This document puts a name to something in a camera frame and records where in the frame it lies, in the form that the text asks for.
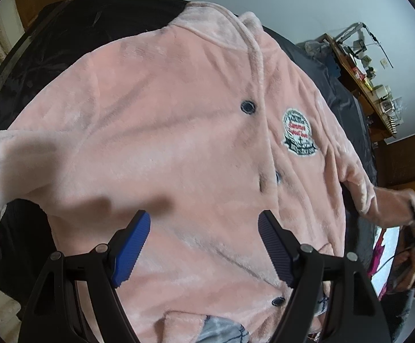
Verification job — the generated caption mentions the red cloth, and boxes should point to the red cloth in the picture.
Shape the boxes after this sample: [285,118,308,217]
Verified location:
[368,229,390,299]

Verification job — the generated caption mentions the pink fleece jacket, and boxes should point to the pink fleece jacket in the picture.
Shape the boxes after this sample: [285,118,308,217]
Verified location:
[0,5,377,343]

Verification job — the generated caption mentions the wooden desk cabinet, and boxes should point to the wooden desk cabinet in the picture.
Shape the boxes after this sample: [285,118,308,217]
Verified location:
[322,34,402,145]

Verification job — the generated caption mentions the black cover sheet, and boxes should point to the black cover sheet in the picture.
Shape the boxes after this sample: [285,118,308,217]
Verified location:
[0,0,372,294]

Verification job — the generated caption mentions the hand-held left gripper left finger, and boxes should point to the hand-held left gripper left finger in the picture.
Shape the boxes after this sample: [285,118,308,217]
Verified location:
[16,210,151,343]

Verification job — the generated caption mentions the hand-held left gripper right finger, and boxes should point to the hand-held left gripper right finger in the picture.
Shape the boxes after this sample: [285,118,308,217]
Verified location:
[258,210,395,343]

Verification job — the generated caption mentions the dark wooden door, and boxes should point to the dark wooden door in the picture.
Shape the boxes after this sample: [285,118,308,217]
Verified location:
[375,125,415,186]

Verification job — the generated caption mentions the person's right hand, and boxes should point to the person's right hand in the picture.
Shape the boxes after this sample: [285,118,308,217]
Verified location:
[372,188,415,226]

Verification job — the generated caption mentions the black desk lamp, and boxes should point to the black desk lamp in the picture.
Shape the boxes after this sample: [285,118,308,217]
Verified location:
[336,22,395,69]

